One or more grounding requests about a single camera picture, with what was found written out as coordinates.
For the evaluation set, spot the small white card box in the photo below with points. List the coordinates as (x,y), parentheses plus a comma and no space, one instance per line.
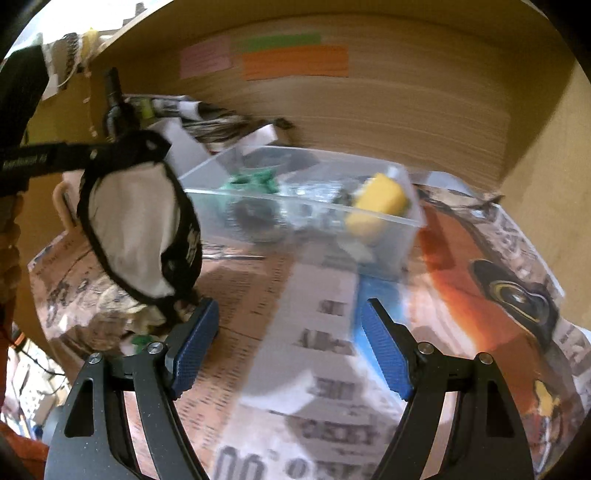
(262,136)

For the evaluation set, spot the black white sleep mask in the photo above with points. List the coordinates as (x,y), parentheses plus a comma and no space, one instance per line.
(140,223)

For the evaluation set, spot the left hand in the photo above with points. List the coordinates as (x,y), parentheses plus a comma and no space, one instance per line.
(11,272)

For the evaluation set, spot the green striped sock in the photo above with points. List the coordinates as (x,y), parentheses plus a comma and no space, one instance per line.
(262,180)

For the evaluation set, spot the pink sticky note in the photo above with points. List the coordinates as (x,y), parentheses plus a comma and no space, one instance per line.
(205,57)

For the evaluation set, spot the orange sticky note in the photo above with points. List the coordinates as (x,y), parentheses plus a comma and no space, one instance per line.
(308,61)

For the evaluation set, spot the yellow green sponge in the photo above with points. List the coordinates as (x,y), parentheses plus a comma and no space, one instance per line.
(381,196)

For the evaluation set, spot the green sticky note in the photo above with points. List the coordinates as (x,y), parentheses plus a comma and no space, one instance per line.
(278,41)

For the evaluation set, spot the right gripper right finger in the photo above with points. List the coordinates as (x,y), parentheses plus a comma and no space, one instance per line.
(487,438)

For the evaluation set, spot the orange bird poster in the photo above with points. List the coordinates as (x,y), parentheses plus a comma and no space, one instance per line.
(316,404)

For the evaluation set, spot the white plastic container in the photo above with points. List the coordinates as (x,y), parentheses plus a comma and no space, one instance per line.
(185,153)

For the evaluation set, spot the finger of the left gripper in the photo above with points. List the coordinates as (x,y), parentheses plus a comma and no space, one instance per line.
(49,158)

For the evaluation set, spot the grey knitted cloth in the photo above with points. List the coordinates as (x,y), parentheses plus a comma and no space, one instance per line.
(310,192)

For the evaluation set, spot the clear plastic storage box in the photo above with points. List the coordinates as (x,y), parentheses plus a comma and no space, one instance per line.
(263,223)

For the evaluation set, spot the rolled newspaper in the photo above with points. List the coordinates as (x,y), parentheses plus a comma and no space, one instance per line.
(202,120)

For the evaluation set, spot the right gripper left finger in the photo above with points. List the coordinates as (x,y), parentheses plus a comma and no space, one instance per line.
(92,438)

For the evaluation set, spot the dark glass bottle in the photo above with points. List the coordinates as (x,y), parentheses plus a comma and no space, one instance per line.
(120,118)

